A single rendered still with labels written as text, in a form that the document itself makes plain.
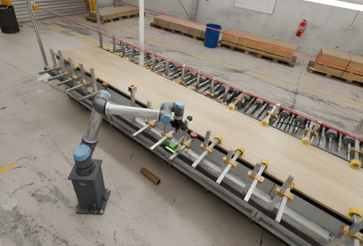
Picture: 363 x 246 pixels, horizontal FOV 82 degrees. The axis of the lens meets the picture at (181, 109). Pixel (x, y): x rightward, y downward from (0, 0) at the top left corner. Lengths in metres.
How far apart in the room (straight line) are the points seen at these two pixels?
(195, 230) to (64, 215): 1.47
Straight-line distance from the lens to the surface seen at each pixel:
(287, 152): 2.51
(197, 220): 2.74
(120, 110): 1.77
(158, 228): 2.66
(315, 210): 2.37
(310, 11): 8.65
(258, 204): 2.20
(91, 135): 2.21
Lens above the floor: 2.43
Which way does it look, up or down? 36 degrees down
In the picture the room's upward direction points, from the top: 8 degrees clockwise
